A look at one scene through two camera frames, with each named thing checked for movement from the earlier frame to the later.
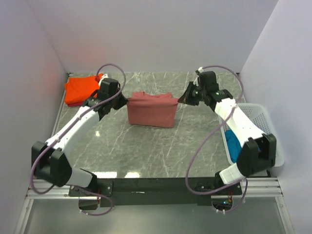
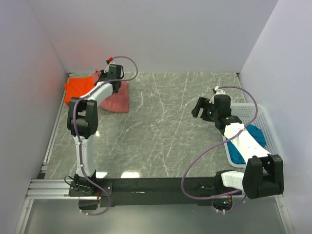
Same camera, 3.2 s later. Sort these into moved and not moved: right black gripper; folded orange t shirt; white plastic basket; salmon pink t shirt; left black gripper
Moved: right black gripper; salmon pink t shirt; left black gripper
Not moved: white plastic basket; folded orange t shirt
